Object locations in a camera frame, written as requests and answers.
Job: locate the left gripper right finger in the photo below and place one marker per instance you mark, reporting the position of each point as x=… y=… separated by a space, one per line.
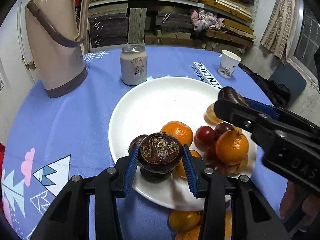
x=252 y=215

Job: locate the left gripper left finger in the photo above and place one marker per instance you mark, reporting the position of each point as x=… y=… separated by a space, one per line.
x=68 y=215

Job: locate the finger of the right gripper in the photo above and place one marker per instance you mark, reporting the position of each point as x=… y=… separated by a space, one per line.
x=263 y=108
x=239 y=115

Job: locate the pale orange round fruit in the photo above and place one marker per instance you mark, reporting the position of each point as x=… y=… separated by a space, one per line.
x=228 y=224

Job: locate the dark red plum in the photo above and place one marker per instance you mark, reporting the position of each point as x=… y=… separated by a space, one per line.
x=222 y=128
x=205 y=135

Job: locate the dark purple passion fruit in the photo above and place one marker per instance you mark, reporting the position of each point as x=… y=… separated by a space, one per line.
x=230 y=94

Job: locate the orange mandarin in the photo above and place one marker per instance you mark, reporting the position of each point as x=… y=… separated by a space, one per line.
x=180 y=131
x=232 y=147

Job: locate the tan spotted pepino fruit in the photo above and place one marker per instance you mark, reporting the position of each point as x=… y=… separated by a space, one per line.
x=211 y=117

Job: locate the orange-yellow round fruit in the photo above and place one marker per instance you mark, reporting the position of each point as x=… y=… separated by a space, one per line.
x=192 y=234

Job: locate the yellow tomato off plate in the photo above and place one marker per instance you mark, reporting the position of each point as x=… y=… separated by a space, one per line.
x=184 y=220

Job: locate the yellow-orange tomato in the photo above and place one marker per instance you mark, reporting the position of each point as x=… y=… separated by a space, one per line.
x=179 y=169

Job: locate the person's right hand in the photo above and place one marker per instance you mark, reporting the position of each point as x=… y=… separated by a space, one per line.
x=295 y=195

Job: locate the dark blue chair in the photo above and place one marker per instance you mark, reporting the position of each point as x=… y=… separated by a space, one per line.
x=287 y=75

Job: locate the white paper cup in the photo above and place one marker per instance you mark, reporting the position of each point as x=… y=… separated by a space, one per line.
x=228 y=63

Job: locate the beige checked curtain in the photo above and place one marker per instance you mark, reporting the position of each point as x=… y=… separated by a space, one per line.
x=278 y=37

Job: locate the white round plate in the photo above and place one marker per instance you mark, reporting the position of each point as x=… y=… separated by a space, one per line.
x=145 y=109

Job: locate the pink crumpled cloth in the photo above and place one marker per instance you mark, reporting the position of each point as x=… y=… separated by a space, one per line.
x=202 y=20

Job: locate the white drink can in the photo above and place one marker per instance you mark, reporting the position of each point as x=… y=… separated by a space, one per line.
x=134 y=64

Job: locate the wooden storage shelf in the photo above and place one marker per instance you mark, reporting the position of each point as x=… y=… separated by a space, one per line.
x=115 y=23

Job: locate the beige thermos jug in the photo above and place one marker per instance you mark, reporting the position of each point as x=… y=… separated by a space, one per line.
x=55 y=30

